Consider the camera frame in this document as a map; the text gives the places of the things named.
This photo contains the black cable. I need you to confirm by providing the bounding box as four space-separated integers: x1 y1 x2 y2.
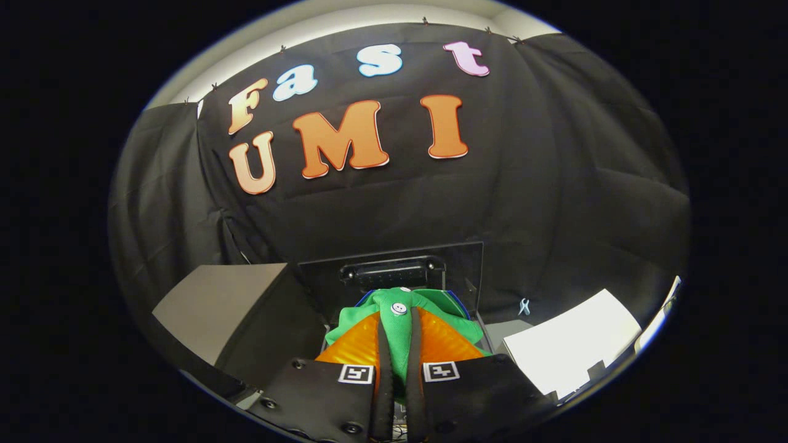
220 211 254 266

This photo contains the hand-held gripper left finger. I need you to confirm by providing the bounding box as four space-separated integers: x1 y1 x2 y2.
249 306 395 443

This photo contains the grey box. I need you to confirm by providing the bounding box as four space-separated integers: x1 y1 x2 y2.
153 263 327 397

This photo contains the white table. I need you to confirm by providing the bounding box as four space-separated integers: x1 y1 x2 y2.
502 289 642 401

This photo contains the black backdrop cloth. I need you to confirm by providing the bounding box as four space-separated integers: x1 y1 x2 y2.
110 23 691 345

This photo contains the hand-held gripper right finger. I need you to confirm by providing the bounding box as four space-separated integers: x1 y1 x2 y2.
406 306 555 443

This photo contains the green polo shirt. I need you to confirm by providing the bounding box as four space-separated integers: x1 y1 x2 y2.
325 287 493 404

